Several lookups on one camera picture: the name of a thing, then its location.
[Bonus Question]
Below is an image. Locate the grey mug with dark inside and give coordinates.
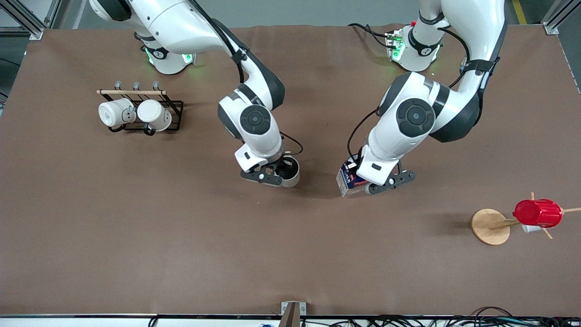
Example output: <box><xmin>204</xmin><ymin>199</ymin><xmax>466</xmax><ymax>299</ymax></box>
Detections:
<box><xmin>271</xmin><ymin>156</ymin><xmax>300</xmax><ymax>188</ymax></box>

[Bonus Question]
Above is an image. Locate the blue milk carton green cap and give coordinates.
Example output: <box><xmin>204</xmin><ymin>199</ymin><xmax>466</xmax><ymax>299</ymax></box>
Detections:
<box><xmin>336</xmin><ymin>154</ymin><xmax>369</xmax><ymax>197</ymax></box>

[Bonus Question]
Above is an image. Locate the red plastic cup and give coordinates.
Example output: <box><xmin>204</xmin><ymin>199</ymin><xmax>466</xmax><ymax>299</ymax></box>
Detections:
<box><xmin>512</xmin><ymin>198</ymin><xmax>564</xmax><ymax>228</ymax></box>

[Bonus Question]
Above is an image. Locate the brown table cover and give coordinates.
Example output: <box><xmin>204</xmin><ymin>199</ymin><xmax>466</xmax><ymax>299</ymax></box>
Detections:
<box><xmin>0</xmin><ymin>24</ymin><xmax>581</xmax><ymax>317</ymax></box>

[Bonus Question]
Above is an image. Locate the plain white mug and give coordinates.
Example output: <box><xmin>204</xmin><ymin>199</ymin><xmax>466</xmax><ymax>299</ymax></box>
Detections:
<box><xmin>137</xmin><ymin>99</ymin><xmax>173</xmax><ymax>132</ymax></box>

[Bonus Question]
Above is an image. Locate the wooden mug tree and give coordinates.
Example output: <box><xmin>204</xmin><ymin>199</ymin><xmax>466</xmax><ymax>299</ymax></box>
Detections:
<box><xmin>471</xmin><ymin>192</ymin><xmax>581</xmax><ymax>246</ymax></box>

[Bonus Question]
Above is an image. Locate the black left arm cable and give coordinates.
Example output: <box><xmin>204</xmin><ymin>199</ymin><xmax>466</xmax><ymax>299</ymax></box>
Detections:
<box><xmin>347</xmin><ymin>25</ymin><xmax>473</xmax><ymax>159</ymax></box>

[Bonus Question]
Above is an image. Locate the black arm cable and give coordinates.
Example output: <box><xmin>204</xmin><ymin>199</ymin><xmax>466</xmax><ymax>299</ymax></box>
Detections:
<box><xmin>188</xmin><ymin>0</ymin><xmax>304</xmax><ymax>157</ymax></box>
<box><xmin>347</xmin><ymin>25</ymin><xmax>473</xmax><ymax>159</ymax></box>

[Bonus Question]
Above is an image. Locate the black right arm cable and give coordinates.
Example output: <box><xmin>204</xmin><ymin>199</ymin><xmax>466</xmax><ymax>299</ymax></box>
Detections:
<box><xmin>188</xmin><ymin>0</ymin><xmax>304</xmax><ymax>157</ymax></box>

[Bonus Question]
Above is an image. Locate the black wire mug rack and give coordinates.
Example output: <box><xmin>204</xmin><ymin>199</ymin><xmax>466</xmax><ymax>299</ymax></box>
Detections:
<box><xmin>96</xmin><ymin>80</ymin><xmax>184</xmax><ymax>136</ymax></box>

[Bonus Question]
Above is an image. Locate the black base cable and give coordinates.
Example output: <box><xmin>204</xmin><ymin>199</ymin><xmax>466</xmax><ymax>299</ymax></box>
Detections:
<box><xmin>348</xmin><ymin>23</ymin><xmax>396</xmax><ymax>49</ymax></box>

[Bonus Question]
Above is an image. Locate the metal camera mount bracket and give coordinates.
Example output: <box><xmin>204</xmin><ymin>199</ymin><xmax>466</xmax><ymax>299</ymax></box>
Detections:
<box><xmin>278</xmin><ymin>301</ymin><xmax>307</xmax><ymax>327</ymax></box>

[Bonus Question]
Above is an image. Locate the white mug with grey handle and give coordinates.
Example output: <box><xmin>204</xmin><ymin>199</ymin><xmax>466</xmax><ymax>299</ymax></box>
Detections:
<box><xmin>98</xmin><ymin>98</ymin><xmax>137</xmax><ymax>129</ymax></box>

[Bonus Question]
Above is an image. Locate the black cable bundle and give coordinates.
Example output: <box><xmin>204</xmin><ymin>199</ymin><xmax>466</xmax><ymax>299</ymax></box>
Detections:
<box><xmin>300</xmin><ymin>306</ymin><xmax>581</xmax><ymax>327</ymax></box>

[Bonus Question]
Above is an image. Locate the aluminium frame profile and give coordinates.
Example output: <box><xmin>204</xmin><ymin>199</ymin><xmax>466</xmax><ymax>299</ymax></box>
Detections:
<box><xmin>0</xmin><ymin>0</ymin><xmax>62</xmax><ymax>40</ymax></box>
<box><xmin>542</xmin><ymin>0</ymin><xmax>570</xmax><ymax>35</ymax></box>

